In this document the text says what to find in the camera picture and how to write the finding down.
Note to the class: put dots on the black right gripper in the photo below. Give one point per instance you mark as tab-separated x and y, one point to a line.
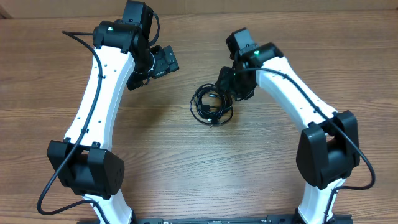
223	83

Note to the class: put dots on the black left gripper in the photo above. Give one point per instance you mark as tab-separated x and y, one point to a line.
164	66

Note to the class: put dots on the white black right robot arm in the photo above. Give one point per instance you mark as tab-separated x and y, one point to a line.
328	147

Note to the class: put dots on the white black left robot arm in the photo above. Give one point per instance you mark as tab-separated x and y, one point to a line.
125	57

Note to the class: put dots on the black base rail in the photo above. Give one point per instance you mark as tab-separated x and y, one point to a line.
217	220

